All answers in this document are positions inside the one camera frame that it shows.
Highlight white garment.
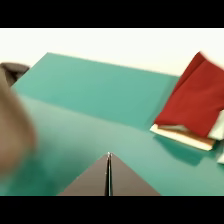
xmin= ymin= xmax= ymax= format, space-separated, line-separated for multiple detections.
xmin=207 ymin=109 xmax=224 ymax=165

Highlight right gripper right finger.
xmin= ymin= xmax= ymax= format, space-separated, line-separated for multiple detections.
xmin=108 ymin=152 xmax=162 ymax=197

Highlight red garment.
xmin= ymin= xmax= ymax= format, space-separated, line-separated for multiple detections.
xmin=154 ymin=51 xmax=224 ymax=139

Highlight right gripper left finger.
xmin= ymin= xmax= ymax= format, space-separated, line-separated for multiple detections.
xmin=58 ymin=152 xmax=110 ymax=197

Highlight orange garment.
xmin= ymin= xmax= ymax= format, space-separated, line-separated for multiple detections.
xmin=149 ymin=123 xmax=217 ymax=152

